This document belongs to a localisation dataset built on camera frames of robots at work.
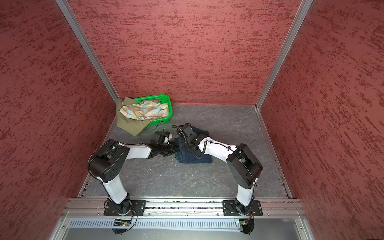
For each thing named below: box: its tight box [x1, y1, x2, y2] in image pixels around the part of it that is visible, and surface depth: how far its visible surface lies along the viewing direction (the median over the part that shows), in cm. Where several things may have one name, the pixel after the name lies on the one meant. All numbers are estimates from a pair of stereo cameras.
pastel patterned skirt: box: [119, 101, 170, 120], surface depth 112 cm
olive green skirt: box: [115, 96, 151, 137], surface depth 99 cm
